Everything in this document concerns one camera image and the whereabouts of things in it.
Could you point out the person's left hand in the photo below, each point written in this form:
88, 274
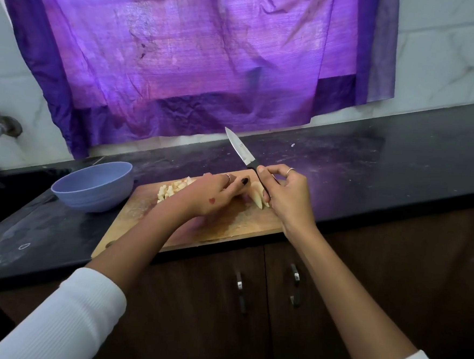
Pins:
207, 195

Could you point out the person's right hand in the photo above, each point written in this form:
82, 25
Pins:
288, 197

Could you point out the potato slice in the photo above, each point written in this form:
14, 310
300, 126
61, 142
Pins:
258, 196

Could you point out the pile of diced potato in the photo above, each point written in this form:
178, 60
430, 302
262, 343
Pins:
174, 188

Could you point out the blue bowl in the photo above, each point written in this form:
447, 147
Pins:
93, 185

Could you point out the person's left forearm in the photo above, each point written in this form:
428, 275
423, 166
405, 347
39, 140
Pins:
131, 243

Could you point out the wooden cutting board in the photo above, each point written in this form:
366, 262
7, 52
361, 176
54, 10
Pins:
209, 228

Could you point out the purple cloth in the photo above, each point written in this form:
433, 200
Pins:
189, 53

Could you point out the white rubber band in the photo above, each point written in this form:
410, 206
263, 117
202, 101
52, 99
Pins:
20, 246

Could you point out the dark sink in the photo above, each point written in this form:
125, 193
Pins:
5, 193

